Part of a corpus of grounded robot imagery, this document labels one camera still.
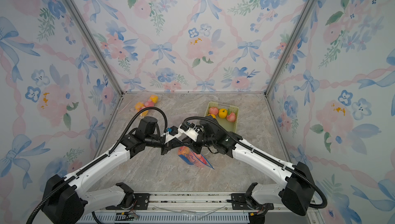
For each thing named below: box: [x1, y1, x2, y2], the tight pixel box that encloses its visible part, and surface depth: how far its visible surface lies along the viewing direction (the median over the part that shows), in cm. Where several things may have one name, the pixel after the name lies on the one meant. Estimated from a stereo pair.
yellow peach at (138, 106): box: [134, 101, 145, 112], surface depth 109 cm
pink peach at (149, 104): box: [144, 99, 155, 108], surface depth 110 cm
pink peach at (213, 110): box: [208, 106, 219, 116], surface depth 105 cm
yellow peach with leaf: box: [218, 108, 228, 119], surface depth 105 cm
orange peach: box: [177, 145, 191, 156], surface depth 78 cm
